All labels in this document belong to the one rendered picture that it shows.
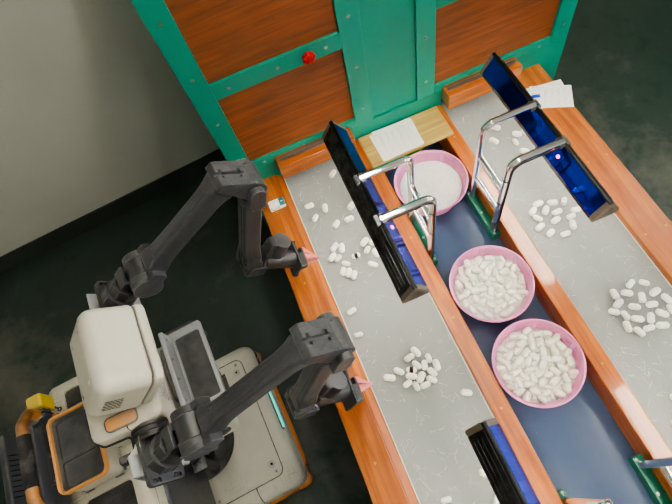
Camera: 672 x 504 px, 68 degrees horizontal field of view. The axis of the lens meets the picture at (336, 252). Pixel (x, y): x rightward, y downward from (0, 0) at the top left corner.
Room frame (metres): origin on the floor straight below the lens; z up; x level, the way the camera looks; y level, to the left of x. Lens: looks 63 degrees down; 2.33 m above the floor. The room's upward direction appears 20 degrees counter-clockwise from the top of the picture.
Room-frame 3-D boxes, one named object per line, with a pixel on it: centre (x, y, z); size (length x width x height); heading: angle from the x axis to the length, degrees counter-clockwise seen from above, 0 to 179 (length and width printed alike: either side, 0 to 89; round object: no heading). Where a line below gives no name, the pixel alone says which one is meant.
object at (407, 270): (0.75, -0.14, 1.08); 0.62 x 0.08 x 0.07; 3
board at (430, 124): (1.15, -0.40, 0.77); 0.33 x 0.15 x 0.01; 93
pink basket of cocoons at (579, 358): (0.21, -0.45, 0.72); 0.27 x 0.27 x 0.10
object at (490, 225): (0.77, -0.62, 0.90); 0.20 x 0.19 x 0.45; 3
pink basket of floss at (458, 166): (0.93, -0.41, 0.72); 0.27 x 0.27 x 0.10
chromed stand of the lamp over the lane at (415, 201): (0.75, -0.22, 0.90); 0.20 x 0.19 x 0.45; 3
